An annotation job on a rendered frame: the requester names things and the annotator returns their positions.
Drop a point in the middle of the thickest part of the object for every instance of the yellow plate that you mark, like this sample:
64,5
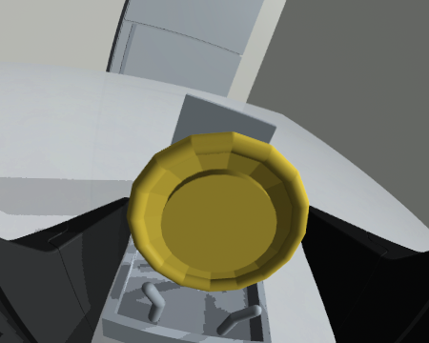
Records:
217,211

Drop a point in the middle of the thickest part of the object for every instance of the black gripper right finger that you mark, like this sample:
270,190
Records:
374,291

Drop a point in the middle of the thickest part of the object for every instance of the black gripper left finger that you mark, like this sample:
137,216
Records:
54,283

